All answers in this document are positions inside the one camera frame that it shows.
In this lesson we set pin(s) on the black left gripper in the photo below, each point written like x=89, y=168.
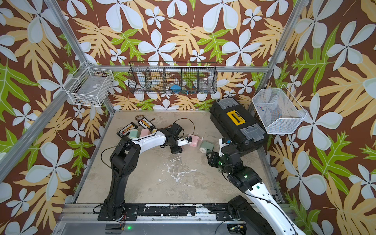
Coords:
x=177, y=150

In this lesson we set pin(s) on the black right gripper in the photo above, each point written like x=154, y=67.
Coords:
x=213, y=158

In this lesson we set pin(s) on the pink pencil sharpener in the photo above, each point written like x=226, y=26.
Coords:
x=196, y=141
x=144, y=132

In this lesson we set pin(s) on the green pencil sharpener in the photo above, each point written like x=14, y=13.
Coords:
x=206, y=147
x=133, y=134

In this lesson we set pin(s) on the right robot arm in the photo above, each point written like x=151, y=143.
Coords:
x=272, y=219

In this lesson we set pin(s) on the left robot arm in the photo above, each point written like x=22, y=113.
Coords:
x=124, y=160

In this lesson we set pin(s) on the black charging board right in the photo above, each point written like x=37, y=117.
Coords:
x=146, y=124

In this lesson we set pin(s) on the black charging board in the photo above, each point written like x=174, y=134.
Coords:
x=126, y=130
x=146, y=124

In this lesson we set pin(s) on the black yellow-latch toolbox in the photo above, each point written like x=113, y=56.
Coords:
x=245, y=133

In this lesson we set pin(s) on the black charging board left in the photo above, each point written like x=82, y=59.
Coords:
x=126, y=130

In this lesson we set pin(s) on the white mesh basket right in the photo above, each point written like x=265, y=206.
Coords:
x=279, y=111

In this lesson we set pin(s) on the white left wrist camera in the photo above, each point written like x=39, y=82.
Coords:
x=184, y=141

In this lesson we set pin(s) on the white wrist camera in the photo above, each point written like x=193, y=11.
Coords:
x=184, y=141
x=224, y=142

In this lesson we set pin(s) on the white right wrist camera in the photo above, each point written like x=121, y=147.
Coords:
x=224, y=142

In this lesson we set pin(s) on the black wire basket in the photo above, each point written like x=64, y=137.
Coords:
x=173, y=78

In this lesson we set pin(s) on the aluminium frame post right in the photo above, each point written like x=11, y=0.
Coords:
x=287, y=32

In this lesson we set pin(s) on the aluminium frame post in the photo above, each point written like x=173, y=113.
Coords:
x=72, y=40
x=287, y=32

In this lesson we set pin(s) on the white wire basket left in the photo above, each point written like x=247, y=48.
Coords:
x=89, y=85

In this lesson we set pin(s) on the aluminium frame post left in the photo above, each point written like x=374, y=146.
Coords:
x=72, y=40

